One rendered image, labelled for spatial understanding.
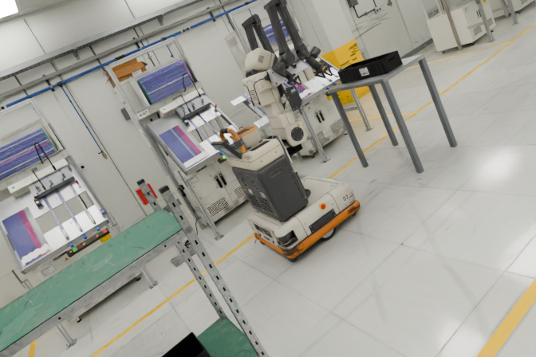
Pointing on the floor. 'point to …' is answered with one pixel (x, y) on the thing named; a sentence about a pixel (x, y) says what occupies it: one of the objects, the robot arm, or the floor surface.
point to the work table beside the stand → (394, 107)
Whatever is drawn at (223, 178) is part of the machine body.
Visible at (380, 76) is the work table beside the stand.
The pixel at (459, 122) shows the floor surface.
